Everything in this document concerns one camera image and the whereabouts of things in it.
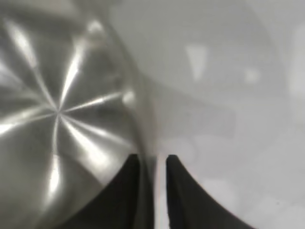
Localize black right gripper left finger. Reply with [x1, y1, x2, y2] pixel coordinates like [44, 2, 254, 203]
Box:
[64, 154, 141, 229]

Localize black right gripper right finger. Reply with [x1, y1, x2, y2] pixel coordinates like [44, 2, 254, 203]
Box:
[166, 154, 251, 229]

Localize stainless steel mixing bowl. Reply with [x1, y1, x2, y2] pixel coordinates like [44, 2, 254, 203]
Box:
[0, 0, 164, 229]

